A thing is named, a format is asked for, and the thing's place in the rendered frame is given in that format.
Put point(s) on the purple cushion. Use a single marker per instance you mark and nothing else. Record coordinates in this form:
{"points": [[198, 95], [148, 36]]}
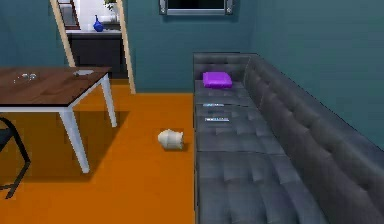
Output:
{"points": [[217, 80]]}

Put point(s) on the brown table with white legs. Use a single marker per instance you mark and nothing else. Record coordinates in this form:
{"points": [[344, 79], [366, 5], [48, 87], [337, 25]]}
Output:
{"points": [[50, 86]]}

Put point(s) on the silver framed window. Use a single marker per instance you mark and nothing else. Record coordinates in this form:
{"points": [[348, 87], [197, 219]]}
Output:
{"points": [[196, 6]]}

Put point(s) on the grey flat dish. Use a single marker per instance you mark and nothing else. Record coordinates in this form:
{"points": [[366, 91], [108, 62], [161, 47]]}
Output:
{"points": [[83, 72]]}

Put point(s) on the dark cabinet with white top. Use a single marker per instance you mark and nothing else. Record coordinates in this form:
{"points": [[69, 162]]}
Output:
{"points": [[96, 50]]}

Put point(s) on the dark grey tufted sofa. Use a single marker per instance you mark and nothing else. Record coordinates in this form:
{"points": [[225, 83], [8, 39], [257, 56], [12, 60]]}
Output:
{"points": [[253, 166]]}

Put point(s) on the green house plant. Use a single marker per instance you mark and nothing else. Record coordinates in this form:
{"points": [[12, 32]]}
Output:
{"points": [[111, 4]]}

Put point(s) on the blue vase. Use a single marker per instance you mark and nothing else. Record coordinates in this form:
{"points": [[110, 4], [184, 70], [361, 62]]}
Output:
{"points": [[98, 26]]}

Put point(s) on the small clear glass item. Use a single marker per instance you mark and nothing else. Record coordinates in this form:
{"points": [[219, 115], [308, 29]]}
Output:
{"points": [[28, 76]]}

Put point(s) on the black chair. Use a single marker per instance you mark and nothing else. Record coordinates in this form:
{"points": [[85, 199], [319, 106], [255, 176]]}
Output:
{"points": [[6, 136]]}

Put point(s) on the slim silver remote control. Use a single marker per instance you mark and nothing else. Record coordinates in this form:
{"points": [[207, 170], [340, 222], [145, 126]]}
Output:
{"points": [[213, 105], [216, 119]]}

